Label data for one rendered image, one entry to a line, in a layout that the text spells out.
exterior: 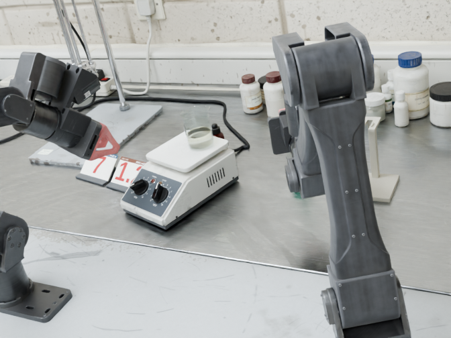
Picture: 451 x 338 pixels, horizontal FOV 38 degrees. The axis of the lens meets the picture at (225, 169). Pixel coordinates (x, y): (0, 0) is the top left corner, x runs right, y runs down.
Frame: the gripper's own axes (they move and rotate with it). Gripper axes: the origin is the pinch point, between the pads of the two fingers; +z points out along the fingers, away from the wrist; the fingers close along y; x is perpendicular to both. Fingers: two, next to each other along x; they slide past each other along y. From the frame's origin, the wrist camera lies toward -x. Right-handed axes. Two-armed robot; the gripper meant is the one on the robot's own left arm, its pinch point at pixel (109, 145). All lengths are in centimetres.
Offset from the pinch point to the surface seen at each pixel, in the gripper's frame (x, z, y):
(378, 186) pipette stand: -12.6, 25.5, -39.8
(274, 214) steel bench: -0.8, 15.9, -28.4
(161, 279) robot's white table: 15.4, -0.7, -24.3
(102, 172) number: 6.9, 13.3, 13.0
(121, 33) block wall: -26, 37, 53
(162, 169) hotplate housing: 0.2, 8.5, -6.6
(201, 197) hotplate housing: 2.1, 12.4, -14.6
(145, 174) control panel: 2.5, 7.8, -3.9
